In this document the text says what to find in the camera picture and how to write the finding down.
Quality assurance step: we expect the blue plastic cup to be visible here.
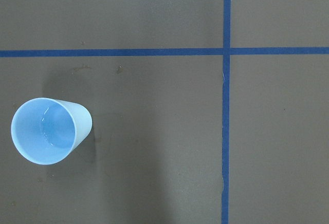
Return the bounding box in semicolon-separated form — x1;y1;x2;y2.
11;97;93;165

